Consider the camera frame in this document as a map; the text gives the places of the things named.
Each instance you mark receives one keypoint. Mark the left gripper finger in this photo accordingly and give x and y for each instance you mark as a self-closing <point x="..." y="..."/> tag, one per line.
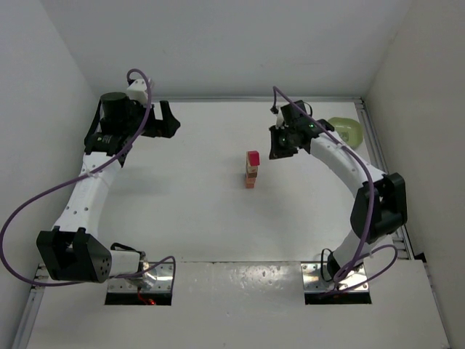
<point x="170" y="124"/>
<point x="154" y="132"/>

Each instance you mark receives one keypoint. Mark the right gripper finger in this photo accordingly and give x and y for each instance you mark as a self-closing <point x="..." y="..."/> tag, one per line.
<point x="278" y="149"/>
<point x="289" y="151"/>

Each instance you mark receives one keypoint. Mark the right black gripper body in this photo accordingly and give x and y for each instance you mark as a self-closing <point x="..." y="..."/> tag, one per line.
<point x="277" y="142"/>

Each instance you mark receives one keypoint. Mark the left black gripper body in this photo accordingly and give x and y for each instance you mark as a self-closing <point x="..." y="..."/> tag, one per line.
<point x="158" y="121"/>

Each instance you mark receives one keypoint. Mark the magenta roof block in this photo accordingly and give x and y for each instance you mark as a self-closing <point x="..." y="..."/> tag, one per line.
<point x="253" y="158"/>

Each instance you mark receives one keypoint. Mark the orange cube block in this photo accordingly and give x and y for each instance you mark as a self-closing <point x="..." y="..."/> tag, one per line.
<point x="250" y="183"/>

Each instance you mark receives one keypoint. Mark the green plastic bowl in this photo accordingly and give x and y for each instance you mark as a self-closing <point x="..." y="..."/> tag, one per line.
<point x="349" y="130"/>

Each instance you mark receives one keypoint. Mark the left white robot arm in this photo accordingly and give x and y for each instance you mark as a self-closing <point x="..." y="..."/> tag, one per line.
<point x="71" y="250"/>

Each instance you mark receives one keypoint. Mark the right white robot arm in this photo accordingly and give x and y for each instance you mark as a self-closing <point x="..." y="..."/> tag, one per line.
<point x="380" y="205"/>

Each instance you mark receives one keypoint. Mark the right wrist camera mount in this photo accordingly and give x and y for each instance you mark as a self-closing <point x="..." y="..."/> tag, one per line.
<point x="280" y="121"/>

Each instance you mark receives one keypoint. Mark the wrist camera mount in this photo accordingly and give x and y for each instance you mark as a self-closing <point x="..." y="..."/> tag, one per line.
<point x="280" y="121"/>
<point x="137" y="90"/>

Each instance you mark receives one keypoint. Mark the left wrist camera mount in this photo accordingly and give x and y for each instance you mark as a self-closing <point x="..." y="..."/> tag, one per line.
<point x="137" y="90"/>

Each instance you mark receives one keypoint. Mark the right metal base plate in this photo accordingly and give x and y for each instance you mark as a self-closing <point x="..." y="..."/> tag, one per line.
<point x="315" y="281"/>

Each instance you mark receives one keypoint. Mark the metal base plate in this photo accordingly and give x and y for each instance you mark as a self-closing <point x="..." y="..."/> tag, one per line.
<point x="156" y="280"/>
<point x="315" y="281"/>

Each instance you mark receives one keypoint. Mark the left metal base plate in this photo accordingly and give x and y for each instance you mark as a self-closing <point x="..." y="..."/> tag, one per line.
<point x="156" y="280"/>

